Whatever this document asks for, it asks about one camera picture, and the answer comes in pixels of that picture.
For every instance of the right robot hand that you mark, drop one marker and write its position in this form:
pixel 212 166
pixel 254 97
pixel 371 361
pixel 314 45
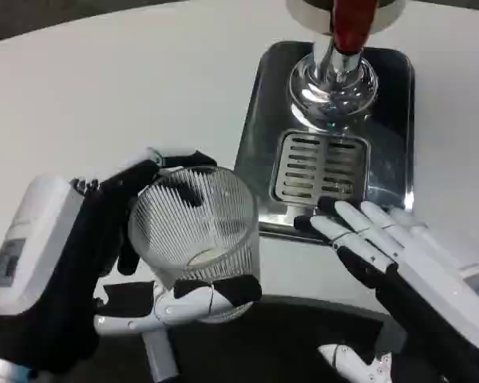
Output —
pixel 431 287

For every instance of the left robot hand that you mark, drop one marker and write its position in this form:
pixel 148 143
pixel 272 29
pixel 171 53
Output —
pixel 60 279

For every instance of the clear ribbed glass cup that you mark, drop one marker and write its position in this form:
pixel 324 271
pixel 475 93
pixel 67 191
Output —
pixel 223 223

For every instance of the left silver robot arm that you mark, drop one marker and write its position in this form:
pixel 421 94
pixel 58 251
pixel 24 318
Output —
pixel 0 365

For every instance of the silver table leg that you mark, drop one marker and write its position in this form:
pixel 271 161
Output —
pixel 159 355

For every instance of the steel drip tray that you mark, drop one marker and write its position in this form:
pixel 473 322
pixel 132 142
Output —
pixel 387 119

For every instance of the slotted steel drip grid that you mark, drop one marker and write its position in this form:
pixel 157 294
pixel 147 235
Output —
pixel 303 167

